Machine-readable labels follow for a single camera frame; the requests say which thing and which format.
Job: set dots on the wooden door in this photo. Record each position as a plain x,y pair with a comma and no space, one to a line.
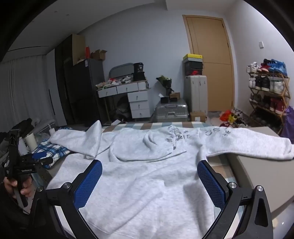
213,46

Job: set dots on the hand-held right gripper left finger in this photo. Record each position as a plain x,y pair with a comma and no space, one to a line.
88,181

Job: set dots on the light grey hoodie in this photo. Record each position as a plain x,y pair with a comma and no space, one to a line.
142,190

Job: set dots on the stack of black shoe boxes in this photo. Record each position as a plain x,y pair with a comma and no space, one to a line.
193,67

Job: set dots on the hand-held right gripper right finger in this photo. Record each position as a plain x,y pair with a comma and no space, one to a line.
211,183

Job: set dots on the red and yellow bag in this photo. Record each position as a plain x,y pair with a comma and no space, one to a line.
226,116

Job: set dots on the blue plastic bag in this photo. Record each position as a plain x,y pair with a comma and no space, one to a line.
278,66

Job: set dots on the white suitcase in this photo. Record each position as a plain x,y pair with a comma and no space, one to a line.
195,92

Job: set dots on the purple bag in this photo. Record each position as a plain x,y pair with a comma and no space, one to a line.
289,124

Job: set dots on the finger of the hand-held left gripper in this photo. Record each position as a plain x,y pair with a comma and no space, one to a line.
46,161
39,156

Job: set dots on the red container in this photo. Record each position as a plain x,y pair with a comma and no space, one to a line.
87,52

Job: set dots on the tan cardboard sheet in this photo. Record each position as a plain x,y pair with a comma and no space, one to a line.
79,48

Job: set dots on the white dressing table with drawers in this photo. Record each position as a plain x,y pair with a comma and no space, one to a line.
137,101

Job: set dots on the flower bouquet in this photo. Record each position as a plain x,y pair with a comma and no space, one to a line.
164,80

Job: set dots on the pile of desk clutter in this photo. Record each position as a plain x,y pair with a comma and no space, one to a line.
110,83

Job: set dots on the person's left hand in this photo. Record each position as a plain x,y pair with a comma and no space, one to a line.
24,191

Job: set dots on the silver suitcase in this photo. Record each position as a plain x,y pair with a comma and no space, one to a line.
171,111

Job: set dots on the person's left forearm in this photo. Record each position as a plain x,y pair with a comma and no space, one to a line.
11,218

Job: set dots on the small brown box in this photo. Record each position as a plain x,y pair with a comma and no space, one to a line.
175,96

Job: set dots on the black clothing pile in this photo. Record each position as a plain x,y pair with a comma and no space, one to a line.
24,125

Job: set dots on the small cardboard box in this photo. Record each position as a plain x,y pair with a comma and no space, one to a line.
198,117

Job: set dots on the white curtain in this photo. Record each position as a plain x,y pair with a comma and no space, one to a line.
25,92

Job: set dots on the yellow shoe box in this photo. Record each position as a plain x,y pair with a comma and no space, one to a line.
193,56

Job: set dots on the group of assorted shoes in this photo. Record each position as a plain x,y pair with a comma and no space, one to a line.
264,83

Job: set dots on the black cabinet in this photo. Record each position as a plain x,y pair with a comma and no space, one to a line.
85,92

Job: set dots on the open cardboard box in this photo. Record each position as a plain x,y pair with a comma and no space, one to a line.
98,55

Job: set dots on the small black box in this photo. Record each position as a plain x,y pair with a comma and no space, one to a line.
165,100

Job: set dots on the grey oval mirror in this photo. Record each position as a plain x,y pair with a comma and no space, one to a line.
119,70

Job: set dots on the blue plaid cloth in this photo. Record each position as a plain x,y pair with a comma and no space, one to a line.
49,150

